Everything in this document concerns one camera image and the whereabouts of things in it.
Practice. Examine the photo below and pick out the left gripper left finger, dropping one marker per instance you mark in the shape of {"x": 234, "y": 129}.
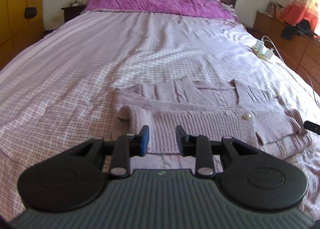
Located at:
{"x": 124, "y": 148}

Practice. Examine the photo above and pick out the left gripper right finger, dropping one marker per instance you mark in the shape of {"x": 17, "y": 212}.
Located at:
{"x": 199, "y": 147}

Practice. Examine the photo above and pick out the lilac cable knit cardigan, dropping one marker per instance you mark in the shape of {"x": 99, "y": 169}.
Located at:
{"x": 255, "y": 116}

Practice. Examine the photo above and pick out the wooden sideboard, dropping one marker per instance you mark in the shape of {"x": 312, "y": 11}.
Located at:
{"x": 300, "y": 53}

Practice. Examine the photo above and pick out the white charger plug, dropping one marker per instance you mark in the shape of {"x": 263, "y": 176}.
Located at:
{"x": 268, "y": 54}
{"x": 259, "y": 46}

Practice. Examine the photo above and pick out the pink checkered bed sheet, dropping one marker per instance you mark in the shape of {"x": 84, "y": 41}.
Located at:
{"x": 58, "y": 92}

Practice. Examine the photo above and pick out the beige power strip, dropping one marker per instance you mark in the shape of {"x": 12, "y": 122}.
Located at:
{"x": 261, "y": 56}

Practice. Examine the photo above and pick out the black garment on sideboard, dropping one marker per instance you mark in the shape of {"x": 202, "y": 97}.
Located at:
{"x": 301, "y": 28}

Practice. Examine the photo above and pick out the row of books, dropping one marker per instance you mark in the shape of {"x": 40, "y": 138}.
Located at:
{"x": 275, "y": 9}

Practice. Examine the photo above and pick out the orange white curtain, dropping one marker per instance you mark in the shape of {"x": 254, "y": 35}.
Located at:
{"x": 298, "y": 10}

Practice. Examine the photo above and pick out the magenta quilt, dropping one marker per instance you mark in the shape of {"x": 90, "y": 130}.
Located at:
{"x": 189, "y": 8}

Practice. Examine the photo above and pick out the dark wooden nightstand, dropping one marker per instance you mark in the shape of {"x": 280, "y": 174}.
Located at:
{"x": 72, "y": 12}

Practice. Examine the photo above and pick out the small black handbag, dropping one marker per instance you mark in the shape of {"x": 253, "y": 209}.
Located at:
{"x": 30, "y": 10}

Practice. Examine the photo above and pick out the wooden wardrobe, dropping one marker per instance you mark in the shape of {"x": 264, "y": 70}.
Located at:
{"x": 17, "y": 32}

